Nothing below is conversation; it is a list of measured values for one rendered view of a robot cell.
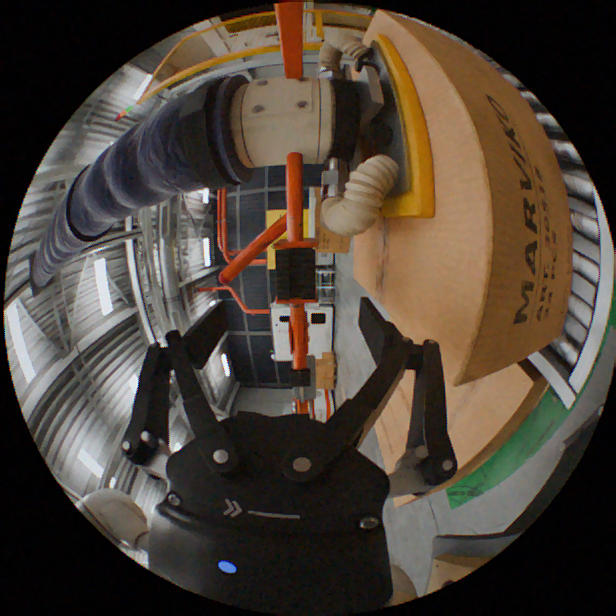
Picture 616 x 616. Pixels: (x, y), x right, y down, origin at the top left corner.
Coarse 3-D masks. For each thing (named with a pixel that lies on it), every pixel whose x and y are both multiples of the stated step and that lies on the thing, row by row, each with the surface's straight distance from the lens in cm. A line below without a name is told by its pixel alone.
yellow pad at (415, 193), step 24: (384, 48) 34; (360, 72) 33; (384, 72) 30; (408, 72) 29; (384, 96) 28; (408, 96) 24; (384, 120) 27; (408, 120) 22; (384, 144) 25; (408, 144) 22; (408, 168) 21; (432, 168) 21; (408, 192) 21; (432, 192) 20; (408, 216) 22; (432, 216) 20
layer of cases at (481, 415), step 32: (448, 384) 83; (480, 384) 70; (512, 384) 62; (544, 384) 88; (384, 416) 151; (448, 416) 86; (480, 416) 72; (512, 416) 66; (384, 448) 157; (480, 448) 75; (448, 480) 111
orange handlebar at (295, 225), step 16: (288, 16) 23; (288, 32) 24; (288, 48) 26; (288, 64) 28; (288, 160) 29; (288, 176) 29; (288, 192) 28; (288, 208) 28; (288, 224) 28; (288, 240) 28; (304, 304) 30; (304, 320) 31; (304, 336) 33; (304, 352) 34; (304, 400) 42
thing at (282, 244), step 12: (312, 240) 29; (276, 252) 26; (288, 252) 26; (300, 252) 27; (312, 252) 26; (276, 264) 26; (288, 264) 26; (300, 264) 27; (312, 264) 26; (276, 276) 27; (288, 276) 26; (300, 276) 27; (312, 276) 26; (276, 288) 27; (288, 288) 27; (300, 288) 28; (312, 288) 27; (276, 300) 29; (288, 300) 28; (300, 300) 28; (312, 300) 28
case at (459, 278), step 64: (448, 64) 27; (448, 128) 20; (512, 128) 28; (448, 192) 18; (512, 192) 19; (384, 256) 31; (448, 256) 18; (512, 256) 18; (448, 320) 18; (512, 320) 20
